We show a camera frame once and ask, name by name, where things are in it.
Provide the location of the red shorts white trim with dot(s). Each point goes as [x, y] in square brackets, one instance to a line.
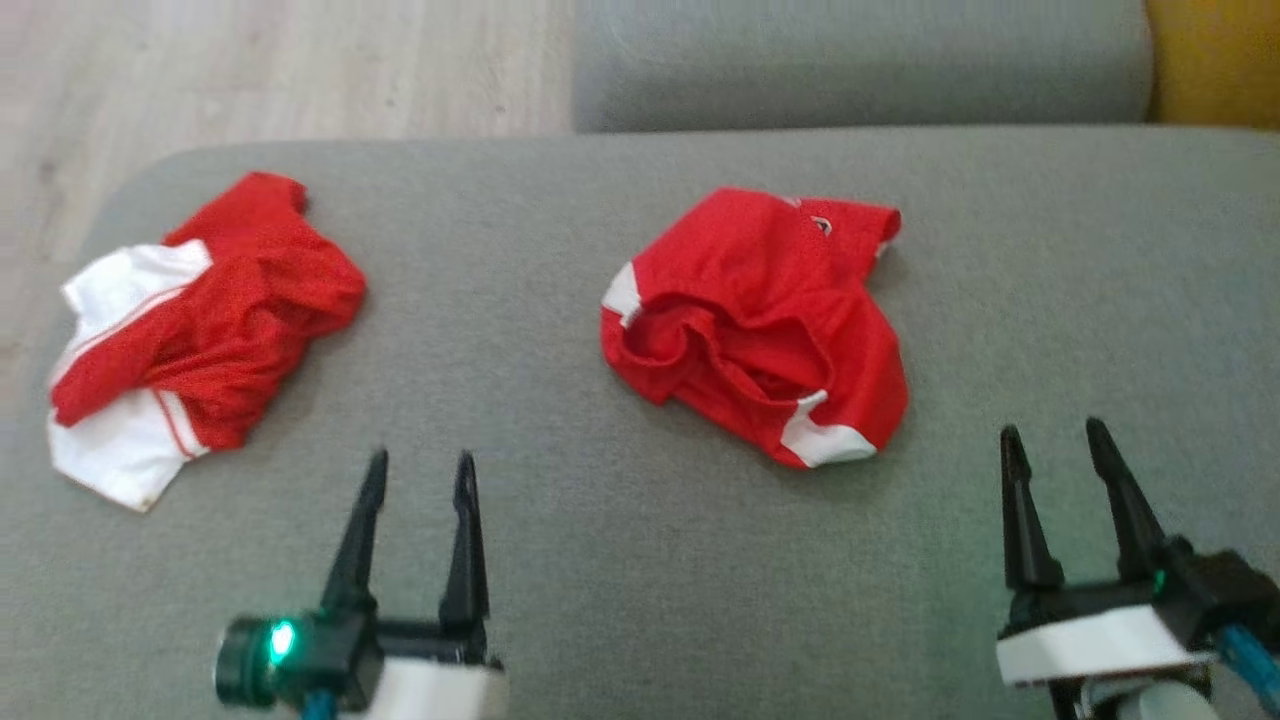
[760, 300]

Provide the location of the large grey sofa chaise cushion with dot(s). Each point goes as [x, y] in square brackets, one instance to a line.
[600, 560]

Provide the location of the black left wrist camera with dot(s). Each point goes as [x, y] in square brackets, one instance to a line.
[245, 660]

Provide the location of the grey sofa seat cushion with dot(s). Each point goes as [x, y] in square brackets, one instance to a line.
[850, 60]

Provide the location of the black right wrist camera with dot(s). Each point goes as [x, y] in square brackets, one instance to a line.
[1225, 590]

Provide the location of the red white mesh jersey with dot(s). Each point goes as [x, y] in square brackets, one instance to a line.
[250, 300]

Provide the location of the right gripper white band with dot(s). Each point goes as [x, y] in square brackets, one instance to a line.
[1090, 645]

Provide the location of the wide yellow sofa backrest cushion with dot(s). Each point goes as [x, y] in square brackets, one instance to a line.
[1215, 60]

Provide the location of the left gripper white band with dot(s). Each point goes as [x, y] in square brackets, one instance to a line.
[440, 690]

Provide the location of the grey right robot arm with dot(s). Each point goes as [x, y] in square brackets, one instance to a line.
[1150, 705]

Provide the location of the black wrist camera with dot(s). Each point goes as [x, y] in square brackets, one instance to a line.
[1225, 590]
[245, 660]

